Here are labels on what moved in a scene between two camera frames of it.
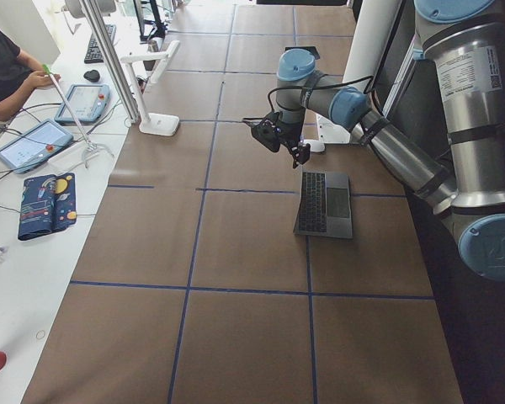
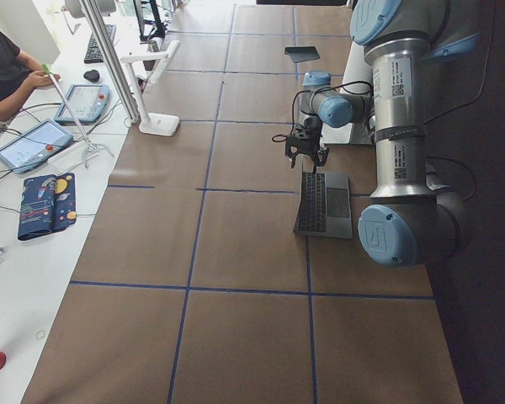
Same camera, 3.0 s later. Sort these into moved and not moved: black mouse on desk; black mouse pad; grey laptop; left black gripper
Moved: left black gripper
Not moved: black mouse on desk; black mouse pad; grey laptop
